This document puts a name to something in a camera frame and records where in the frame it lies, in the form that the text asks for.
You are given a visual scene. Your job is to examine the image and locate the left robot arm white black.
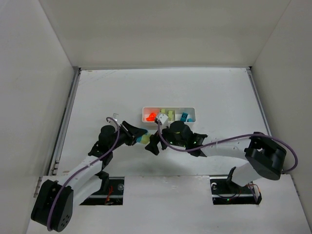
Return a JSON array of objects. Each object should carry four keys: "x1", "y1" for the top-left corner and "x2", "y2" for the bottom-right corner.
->
[{"x1": 31, "y1": 121, "x2": 147, "y2": 232}]

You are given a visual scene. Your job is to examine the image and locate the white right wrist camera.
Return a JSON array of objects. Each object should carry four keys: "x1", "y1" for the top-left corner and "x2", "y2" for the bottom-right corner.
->
[{"x1": 155, "y1": 113, "x2": 169, "y2": 127}]

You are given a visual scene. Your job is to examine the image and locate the orange round lego piece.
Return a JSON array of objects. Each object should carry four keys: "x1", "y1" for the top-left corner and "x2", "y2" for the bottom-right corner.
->
[{"x1": 146, "y1": 113, "x2": 157, "y2": 122}]

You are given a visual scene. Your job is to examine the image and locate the right aluminium table rail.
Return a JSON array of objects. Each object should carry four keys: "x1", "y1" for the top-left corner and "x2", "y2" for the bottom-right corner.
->
[{"x1": 246, "y1": 66, "x2": 283, "y2": 169}]

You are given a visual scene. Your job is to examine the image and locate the left aluminium table rail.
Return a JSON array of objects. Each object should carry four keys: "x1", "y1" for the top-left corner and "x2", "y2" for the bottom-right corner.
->
[{"x1": 33, "y1": 66, "x2": 81, "y2": 198}]

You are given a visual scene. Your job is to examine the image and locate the aluminium table rail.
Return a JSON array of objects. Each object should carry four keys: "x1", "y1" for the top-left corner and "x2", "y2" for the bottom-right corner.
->
[
  {"x1": 33, "y1": 66, "x2": 81, "y2": 198},
  {"x1": 246, "y1": 66, "x2": 283, "y2": 169}
]

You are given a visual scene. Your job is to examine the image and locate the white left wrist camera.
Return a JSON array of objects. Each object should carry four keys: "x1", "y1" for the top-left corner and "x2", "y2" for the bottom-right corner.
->
[{"x1": 112, "y1": 113, "x2": 118, "y2": 121}]

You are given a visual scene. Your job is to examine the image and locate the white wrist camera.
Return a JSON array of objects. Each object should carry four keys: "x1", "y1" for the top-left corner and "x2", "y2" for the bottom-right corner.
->
[
  {"x1": 155, "y1": 113, "x2": 169, "y2": 127},
  {"x1": 112, "y1": 113, "x2": 118, "y2": 121}
]

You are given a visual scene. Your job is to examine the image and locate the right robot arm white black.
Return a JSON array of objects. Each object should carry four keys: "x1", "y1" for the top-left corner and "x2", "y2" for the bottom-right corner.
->
[{"x1": 145, "y1": 121, "x2": 286, "y2": 187}]

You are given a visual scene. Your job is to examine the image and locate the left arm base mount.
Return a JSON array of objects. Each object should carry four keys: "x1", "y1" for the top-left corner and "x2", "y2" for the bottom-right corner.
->
[{"x1": 80, "y1": 176, "x2": 125, "y2": 206}]

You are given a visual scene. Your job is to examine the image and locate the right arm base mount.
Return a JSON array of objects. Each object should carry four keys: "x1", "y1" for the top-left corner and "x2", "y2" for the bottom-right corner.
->
[{"x1": 210, "y1": 167, "x2": 262, "y2": 205}]

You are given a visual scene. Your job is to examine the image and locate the white three-compartment tray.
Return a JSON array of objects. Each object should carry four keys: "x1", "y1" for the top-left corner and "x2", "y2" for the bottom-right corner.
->
[{"x1": 141, "y1": 106, "x2": 197, "y2": 126}]

